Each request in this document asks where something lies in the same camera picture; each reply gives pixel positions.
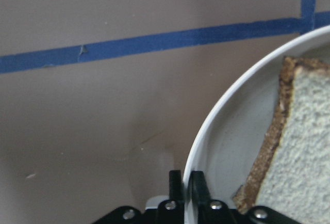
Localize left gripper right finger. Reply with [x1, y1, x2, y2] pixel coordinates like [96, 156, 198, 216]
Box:
[189, 171, 211, 207]

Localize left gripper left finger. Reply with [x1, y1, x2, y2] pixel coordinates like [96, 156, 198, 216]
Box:
[169, 170, 185, 205]

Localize white round plate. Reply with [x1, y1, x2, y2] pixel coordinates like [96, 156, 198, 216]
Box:
[183, 26, 329, 223]

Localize bread slice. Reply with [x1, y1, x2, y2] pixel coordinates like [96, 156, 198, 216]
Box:
[233, 57, 329, 223]

